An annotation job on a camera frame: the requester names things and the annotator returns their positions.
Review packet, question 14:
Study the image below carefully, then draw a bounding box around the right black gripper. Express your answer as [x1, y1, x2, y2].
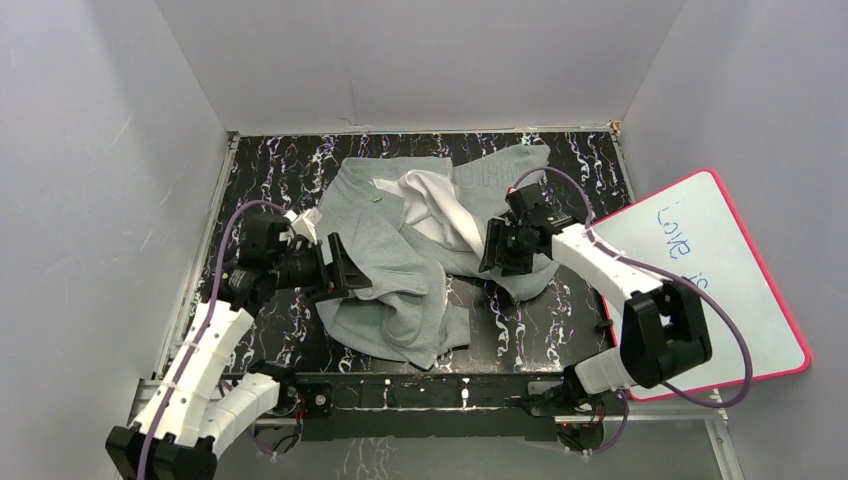
[478, 218, 536, 277]

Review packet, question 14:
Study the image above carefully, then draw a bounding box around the grey zip-up jacket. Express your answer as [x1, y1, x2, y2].
[316, 144, 558, 370]

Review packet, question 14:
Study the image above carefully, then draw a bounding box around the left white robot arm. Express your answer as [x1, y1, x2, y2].
[105, 206, 371, 479]

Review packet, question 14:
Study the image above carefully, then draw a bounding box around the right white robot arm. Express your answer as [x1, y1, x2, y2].
[479, 184, 712, 414]

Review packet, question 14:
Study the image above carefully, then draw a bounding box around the pink-framed whiteboard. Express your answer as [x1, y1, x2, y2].
[594, 169, 811, 380]

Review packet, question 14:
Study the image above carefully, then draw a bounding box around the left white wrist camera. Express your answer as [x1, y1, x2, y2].
[280, 207, 322, 244]

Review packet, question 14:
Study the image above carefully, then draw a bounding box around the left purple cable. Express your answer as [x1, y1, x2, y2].
[135, 199, 293, 480]

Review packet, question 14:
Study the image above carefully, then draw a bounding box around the purple cable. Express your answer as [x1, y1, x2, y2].
[135, 199, 293, 480]
[506, 165, 755, 458]

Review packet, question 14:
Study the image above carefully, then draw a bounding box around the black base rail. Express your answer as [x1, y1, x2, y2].
[291, 372, 627, 444]

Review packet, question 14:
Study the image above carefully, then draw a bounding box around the aluminium table frame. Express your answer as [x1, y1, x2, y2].
[107, 132, 716, 479]

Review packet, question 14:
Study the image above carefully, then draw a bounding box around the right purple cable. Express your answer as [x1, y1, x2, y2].
[506, 165, 755, 458]

